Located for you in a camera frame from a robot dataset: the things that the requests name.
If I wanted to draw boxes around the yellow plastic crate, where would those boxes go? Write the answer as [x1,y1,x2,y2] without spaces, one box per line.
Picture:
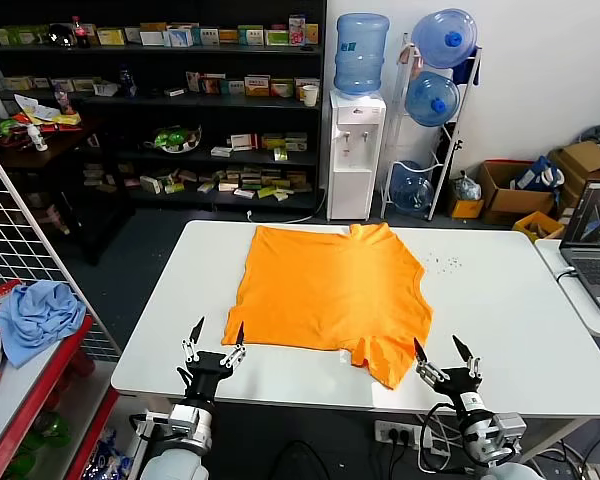
[512,210,565,244]

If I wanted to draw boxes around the white work table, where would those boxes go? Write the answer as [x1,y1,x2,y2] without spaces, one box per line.
[110,219,600,420]

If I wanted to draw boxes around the orange t-shirt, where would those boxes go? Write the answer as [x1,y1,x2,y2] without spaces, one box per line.
[221,223,435,390]

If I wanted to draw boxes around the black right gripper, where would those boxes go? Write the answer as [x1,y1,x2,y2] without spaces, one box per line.
[412,334,484,412]

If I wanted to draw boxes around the red framed white cart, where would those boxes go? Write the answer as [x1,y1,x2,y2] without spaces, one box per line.
[0,314,121,480]

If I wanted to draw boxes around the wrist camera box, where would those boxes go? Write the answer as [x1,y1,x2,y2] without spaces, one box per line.
[168,403,202,434]
[494,412,528,448]

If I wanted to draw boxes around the small yellow box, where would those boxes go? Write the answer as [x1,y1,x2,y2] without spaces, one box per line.
[450,198,485,219]

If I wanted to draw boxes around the white floor cable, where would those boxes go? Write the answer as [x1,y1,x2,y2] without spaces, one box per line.
[247,187,329,225]

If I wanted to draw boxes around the red white snack package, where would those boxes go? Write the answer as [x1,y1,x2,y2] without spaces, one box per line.
[0,279,22,314]

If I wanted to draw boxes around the purple bottle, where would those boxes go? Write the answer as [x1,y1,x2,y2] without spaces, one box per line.
[53,83,74,115]

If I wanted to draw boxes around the blue water jug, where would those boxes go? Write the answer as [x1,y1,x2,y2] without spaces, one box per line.
[410,7,479,70]
[333,12,390,97]
[390,159,436,217]
[404,70,461,128]

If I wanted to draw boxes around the white wire grid panel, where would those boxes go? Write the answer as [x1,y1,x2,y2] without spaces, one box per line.
[0,130,121,361]

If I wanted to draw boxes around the white side table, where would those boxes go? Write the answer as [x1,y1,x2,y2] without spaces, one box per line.
[534,238,600,337]

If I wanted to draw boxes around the white plastic bottle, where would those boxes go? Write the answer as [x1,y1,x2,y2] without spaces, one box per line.
[27,124,49,152]

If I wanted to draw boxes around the orange medicine box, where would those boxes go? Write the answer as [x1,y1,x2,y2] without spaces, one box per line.
[244,75,272,97]

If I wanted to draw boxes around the light blue crumpled cloth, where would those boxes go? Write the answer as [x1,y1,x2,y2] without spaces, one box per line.
[0,279,88,370]

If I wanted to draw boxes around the white metal jug rack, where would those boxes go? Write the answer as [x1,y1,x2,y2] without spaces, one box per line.
[379,32,484,222]

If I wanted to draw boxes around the cola bottle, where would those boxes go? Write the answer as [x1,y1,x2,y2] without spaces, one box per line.
[71,15,91,49]

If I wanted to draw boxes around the white power strip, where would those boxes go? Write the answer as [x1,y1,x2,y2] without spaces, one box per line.
[374,419,434,447]

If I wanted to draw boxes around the black shiny helmet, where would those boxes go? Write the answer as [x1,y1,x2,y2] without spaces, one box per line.
[47,22,76,49]

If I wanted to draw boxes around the blue white bag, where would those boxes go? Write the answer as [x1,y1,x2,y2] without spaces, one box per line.
[512,155,565,191]

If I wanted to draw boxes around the black shelf unit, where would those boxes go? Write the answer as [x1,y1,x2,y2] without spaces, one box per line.
[0,0,328,211]

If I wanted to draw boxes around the yellow white papers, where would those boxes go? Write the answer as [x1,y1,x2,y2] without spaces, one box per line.
[13,94,81,126]

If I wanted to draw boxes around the white water dispenser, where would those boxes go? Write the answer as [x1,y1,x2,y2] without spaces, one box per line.
[326,89,387,221]

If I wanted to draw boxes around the red package pile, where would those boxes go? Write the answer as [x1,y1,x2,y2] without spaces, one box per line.
[0,117,31,149]

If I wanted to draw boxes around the grey laptop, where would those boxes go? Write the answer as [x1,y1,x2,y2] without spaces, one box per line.
[558,179,600,318]

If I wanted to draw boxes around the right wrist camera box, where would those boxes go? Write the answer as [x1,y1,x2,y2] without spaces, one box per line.
[494,412,528,448]

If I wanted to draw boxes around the dark blue bottle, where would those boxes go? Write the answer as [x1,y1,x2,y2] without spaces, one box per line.
[118,64,139,99]

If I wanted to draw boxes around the clear plastic bag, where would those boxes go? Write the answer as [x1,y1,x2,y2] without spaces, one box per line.
[453,172,482,201]

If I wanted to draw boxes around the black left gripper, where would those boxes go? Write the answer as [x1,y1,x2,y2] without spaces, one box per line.
[177,315,248,401]

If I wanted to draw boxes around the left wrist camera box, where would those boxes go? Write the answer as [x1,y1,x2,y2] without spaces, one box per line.
[168,403,202,434]

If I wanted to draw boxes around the black hanging object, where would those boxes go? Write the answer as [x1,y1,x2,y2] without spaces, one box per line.
[438,133,465,169]

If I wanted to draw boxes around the dark blue hanging cloth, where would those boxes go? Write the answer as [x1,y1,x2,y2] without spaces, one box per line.
[452,47,481,86]

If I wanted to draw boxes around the large cardboard box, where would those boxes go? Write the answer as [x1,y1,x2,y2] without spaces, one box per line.
[549,140,600,211]

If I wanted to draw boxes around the pink medicine box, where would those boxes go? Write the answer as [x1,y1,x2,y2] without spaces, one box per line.
[288,14,306,47]

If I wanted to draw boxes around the black rounded base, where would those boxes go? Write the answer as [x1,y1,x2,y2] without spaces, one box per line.
[267,439,331,480]

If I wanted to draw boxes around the white cables under table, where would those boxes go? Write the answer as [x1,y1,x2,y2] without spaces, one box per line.
[417,417,476,474]

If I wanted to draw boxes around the open cardboard box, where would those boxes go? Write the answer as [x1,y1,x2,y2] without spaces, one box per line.
[477,159,556,226]

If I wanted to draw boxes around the green plastic bottle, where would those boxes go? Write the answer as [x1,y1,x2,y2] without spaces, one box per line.
[4,412,74,476]

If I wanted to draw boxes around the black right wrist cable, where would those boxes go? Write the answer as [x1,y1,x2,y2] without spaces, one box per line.
[423,402,462,451]

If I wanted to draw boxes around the scattered small crumbs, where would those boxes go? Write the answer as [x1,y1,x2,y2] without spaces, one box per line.
[422,252,464,274]

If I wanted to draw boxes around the dark wooden table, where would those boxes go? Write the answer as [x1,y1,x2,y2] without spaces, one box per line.
[0,112,136,266]

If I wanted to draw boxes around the green white bowl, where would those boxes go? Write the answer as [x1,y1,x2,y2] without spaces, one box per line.
[144,124,204,154]

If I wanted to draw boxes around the blue printed plastic bag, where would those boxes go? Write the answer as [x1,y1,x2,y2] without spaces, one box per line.
[82,429,131,480]

